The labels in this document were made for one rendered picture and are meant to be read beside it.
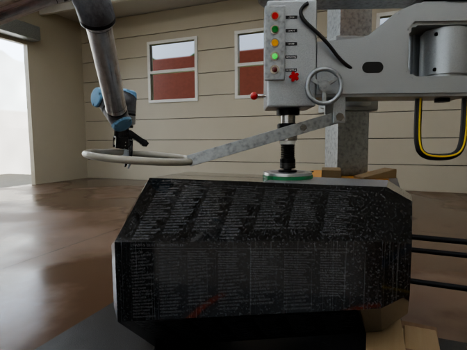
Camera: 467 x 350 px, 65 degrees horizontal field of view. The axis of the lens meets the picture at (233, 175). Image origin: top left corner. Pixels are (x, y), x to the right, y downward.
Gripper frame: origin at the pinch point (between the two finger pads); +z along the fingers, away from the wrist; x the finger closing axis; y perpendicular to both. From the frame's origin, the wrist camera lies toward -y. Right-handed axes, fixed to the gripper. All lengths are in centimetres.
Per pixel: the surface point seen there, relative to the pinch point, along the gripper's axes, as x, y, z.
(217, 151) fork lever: 46, -26, -12
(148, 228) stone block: 43.5, 1.6, 20.5
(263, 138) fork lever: 55, -42, -19
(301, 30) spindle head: 65, -49, -63
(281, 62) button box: 63, -42, -49
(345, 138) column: 33, -115, -22
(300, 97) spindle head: 66, -51, -37
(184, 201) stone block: 45.3, -12.5, 9.4
